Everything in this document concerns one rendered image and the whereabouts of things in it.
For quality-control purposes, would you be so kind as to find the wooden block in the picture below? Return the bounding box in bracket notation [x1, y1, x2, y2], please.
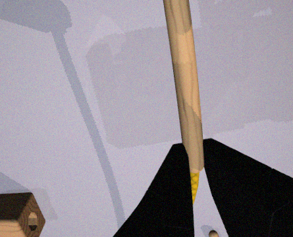
[0, 192, 45, 237]

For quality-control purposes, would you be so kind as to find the wooden stick with yellow cord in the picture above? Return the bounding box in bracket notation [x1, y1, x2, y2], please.
[163, 0, 205, 204]

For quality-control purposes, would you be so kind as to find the light wooden stick with small hole at end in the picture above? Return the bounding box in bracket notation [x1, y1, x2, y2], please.
[209, 230, 219, 237]

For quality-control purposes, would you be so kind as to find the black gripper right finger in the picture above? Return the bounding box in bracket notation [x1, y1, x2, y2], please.
[203, 138, 293, 237]

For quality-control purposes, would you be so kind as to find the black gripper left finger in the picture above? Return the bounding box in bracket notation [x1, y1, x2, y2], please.
[113, 142, 194, 237]

